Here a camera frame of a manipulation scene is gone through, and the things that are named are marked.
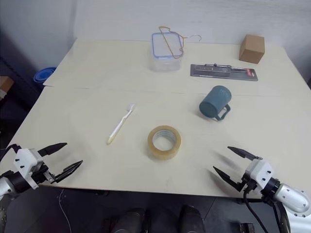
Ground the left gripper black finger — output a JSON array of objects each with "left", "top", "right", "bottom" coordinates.
[
  {"left": 52, "top": 160, "right": 84, "bottom": 183},
  {"left": 38, "top": 142, "right": 68, "bottom": 157}
]

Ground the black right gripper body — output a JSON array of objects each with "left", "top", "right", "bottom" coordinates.
[{"left": 239, "top": 175, "right": 262, "bottom": 195}]

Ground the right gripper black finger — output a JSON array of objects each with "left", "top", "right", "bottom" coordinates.
[
  {"left": 212, "top": 166, "right": 244, "bottom": 192},
  {"left": 227, "top": 146, "right": 259, "bottom": 161}
]

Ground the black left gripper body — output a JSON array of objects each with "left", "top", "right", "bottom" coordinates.
[{"left": 32, "top": 157, "right": 58, "bottom": 185}]

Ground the small black floor object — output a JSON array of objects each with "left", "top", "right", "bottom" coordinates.
[{"left": 239, "top": 221, "right": 256, "bottom": 233}]

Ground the dark rounded shape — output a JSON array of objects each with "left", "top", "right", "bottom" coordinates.
[
  {"left": 113, "top": 208, "right": 147, "bottom": 233},
  {"left": 179, "top": 204, "right": 205, "bottom": 233}
]

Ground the white toothbrush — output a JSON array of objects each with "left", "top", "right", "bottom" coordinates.
[{"left": 106, "top": 103, "right": 136, "bottom": 146}]

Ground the blue round plastic object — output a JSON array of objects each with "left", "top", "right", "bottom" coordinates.
[{"left": 34, "top": 67, "right": 57, "bottom": 86}]

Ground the brown cardboard box with flap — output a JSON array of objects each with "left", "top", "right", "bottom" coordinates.
[{"left": 0, "top": 75, "right": 15, "bottom": 98}]

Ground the knife on black packaging card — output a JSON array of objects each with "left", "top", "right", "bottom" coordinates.
[{"left": 190, "top": 63, "right": 259, "bottom": 83}]

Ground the clear packing tape roll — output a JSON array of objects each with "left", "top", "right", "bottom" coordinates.
[{"left": 147, "top": 125, "right": 182, "bottom": 161}]

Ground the small brown cardboard box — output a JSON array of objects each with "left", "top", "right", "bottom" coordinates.
[{"left": 238, "top": 33, "right": 266, "bottom": 65}]

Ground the clear container with blue-rimmed lid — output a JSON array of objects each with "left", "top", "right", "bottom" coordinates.
[{"left": 148, "top": 32, "right": 185, "bottom": 72}]

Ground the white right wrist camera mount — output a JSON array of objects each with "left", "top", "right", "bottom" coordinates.
[{"left": 244, "top": 159, "right": 274, "bottom": 190}]

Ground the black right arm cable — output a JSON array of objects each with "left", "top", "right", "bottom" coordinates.
[{"left": 242, "top": 186, "right": 277, "bottom": 233}]

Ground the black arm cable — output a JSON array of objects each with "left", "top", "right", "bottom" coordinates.
[
  {"left": 0, "top": 143, "right": 23, "bottom": 168},
  {"left": 242, "top": 186, "right": 277, "bottom": 233}
]

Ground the thin white wire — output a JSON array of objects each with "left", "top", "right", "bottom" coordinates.
[{"left": 57, "top": 189, "right": 71, "bottom": 233}]

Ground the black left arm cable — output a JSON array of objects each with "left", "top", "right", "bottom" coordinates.
[{"left": 0, "top": 143, "right": 23, "bottom": 168}]

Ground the teal mug with handle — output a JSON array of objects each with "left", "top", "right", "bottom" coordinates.
[{"left": 199, "top": 85, "right": 233, "bottom": 121}]

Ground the orange wire clothes hanger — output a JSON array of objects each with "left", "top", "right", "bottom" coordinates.
[{"left": 158, "top": 25, "right": 203, "bottom": 60}]

